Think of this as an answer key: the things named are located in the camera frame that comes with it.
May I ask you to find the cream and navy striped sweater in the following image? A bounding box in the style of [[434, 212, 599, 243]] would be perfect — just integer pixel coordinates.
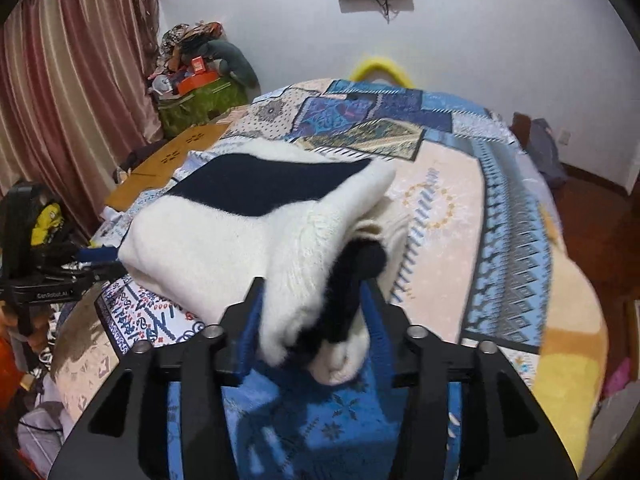
[[118, 139, 409, 386]]

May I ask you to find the pile of colourful clothes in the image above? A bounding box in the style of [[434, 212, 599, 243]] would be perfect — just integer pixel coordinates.
[[156, 21, 224, 73]]

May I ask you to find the blue patchwork bed cover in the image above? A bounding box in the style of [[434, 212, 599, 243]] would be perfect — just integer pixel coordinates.
[[52, 77, 566, 480]]

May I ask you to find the wooden lap desk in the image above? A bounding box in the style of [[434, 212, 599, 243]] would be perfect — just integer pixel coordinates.
[[105, 124, 229, 211]]

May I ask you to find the pink striped curtain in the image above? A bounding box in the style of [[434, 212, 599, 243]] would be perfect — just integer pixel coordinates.
[[1, 0, 162, 235]]

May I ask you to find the yellow fleece blanket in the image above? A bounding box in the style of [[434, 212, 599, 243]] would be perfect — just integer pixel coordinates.
[[533, 206, 608, 470]]

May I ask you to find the green fabric storage bag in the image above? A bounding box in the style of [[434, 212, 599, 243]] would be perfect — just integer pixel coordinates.
[[157, 77, 248, 139]]

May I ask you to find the orange red box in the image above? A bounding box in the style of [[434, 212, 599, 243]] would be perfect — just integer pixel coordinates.
[[177, 56, 219, 96]]

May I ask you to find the grey backpack on floor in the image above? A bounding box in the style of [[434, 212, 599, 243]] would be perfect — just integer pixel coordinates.
[[525, 118, 568, 190]]

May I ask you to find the yellow curved foam tube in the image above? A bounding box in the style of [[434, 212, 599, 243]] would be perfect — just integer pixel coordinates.
[[349, 56, 414, 89]]

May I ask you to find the white wall socket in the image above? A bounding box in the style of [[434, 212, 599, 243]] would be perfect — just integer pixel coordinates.
[[558, 130, 572, 146]]

